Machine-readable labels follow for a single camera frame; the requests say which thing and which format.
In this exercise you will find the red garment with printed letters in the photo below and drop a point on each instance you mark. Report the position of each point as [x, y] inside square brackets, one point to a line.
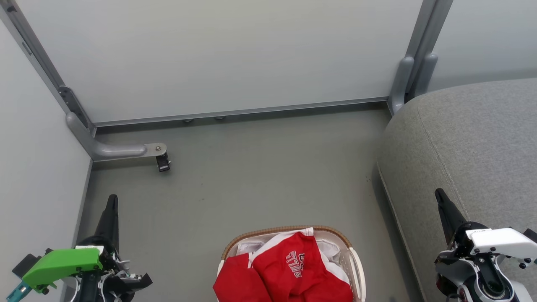
[277, 274]

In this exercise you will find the grey partition corner post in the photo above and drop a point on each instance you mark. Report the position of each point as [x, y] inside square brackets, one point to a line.
[42, 63]

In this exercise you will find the teal plastic clip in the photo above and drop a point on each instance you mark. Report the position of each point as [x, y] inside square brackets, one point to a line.
[16, 290]

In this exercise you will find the black caster wheel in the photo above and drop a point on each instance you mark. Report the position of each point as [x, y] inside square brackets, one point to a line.
[163, 162]

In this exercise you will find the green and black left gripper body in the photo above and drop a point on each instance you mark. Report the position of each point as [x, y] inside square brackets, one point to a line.
[63, 262]

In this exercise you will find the plain red garment white trim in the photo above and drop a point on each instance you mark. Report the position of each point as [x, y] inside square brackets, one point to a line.
[239, 281]

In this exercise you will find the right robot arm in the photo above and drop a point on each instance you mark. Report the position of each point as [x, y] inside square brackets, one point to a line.
[470, 281]

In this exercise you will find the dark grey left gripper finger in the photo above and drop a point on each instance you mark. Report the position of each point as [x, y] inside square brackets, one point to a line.
[110, 218]

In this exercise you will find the grey partition foot bar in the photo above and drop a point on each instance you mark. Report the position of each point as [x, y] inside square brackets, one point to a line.
[113, 150]

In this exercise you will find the grey partition bottom rail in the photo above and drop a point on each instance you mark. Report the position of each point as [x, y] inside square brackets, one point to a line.
[251, 111]

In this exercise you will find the grey fabric sofa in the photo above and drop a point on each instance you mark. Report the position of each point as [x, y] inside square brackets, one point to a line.
[461, 138]

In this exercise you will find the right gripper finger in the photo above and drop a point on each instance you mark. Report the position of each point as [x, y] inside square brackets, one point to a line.
[448, 214]

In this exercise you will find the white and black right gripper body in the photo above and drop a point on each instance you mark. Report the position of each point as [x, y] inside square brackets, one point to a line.
[499, 241]

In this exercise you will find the white laundry basket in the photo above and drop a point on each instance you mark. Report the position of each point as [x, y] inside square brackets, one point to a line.
[357, 268]

